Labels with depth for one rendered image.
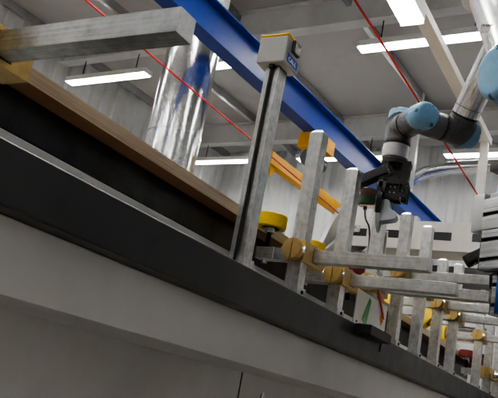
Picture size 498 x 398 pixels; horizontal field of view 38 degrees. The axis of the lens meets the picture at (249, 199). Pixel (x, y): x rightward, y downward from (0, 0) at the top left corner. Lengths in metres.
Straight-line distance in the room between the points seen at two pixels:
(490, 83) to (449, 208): 10.14
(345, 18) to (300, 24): 0.57
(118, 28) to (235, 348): 0.84
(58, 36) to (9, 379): 0.64
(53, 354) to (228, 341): 0.34
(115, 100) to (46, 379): 10.48
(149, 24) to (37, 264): 0.40
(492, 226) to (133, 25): 1.06
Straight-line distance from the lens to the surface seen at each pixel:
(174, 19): 0.79
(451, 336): 3.10
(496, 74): 1.62
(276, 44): 1.60
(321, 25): 8.41
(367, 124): 11.36
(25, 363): 1.33
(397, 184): 2.03
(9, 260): 1.01
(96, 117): 1.35
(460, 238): 4.88
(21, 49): 0.93
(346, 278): 1.93
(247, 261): 1.46
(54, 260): 1.06
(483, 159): 5.08
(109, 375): 1.50
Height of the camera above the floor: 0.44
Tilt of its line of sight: 16 degrees up
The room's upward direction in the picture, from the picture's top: 11 degrees clockwise
